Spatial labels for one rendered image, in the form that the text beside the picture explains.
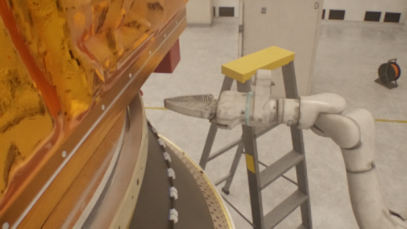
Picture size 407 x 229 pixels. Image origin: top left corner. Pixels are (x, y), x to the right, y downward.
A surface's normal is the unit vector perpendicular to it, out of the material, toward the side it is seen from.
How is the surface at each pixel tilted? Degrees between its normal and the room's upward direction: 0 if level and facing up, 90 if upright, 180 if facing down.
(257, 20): 90
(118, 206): 0
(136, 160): 0
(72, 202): 0
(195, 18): 90
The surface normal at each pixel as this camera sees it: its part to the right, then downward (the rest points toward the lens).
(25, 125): 1.00, 0.04
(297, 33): -0.15, 0.54
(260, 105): -0.16, 0.02
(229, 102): -0.08, -0.83
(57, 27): 0.73, 0.48
